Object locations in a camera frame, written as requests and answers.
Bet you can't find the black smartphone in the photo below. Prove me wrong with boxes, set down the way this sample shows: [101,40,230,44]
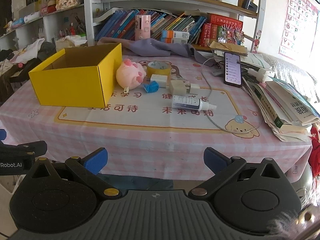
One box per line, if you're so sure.
[223,52,242,87]

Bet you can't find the blue tape wad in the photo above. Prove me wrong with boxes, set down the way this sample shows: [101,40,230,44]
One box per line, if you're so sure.
[143,81,159,93]

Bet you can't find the red dictionary books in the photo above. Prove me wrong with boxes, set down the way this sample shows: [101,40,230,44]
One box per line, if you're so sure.
[196,14,244,47]

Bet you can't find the pile of clothes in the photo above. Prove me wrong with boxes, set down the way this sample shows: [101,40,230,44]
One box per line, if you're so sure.
[1,38,56,85]

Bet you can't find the white charging cable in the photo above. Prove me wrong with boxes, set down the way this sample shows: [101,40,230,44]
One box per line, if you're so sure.
[201,56,263,133]

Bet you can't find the white bookshelf with books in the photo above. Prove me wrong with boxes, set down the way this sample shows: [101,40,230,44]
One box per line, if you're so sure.
[84,0,266,53]

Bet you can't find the small white plug adapter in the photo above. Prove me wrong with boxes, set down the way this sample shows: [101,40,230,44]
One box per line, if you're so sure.
[187,83,200,95]

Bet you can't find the yellow cardboard box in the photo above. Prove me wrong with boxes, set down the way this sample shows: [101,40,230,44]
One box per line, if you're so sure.
[29,43,123,108]

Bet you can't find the alphabet wall poster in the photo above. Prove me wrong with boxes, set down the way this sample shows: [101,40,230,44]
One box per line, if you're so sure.
[279,0,318,60]

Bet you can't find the pink plush pig toy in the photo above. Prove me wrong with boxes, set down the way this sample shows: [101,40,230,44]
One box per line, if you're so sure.
[116,59,146,91]

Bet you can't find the white side shelf unit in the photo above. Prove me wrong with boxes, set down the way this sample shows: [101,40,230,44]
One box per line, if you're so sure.
[1,4,85,50]

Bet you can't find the orange white medicine boxes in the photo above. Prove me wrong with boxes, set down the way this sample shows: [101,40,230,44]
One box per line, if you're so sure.
[160,30,190,45]

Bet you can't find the stack of books and papers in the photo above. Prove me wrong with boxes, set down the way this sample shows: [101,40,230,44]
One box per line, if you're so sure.
[209,41,320,143]

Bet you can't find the white square charger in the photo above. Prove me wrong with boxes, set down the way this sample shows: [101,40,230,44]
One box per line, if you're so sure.
[150,74,168,88]

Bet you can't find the purple pink cloth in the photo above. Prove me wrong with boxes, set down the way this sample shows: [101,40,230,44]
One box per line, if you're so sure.
[97,37,216,67]

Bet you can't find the yellow tape roll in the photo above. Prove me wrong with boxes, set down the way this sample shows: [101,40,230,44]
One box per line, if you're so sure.
[146,61,171,78]

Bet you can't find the pink cartoon table mat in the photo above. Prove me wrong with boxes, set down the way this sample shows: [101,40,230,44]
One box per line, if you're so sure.
[1,56,312,181]

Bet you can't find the beige large power adapter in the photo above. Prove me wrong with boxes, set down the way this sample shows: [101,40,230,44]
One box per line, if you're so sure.
[169,80,187,96]

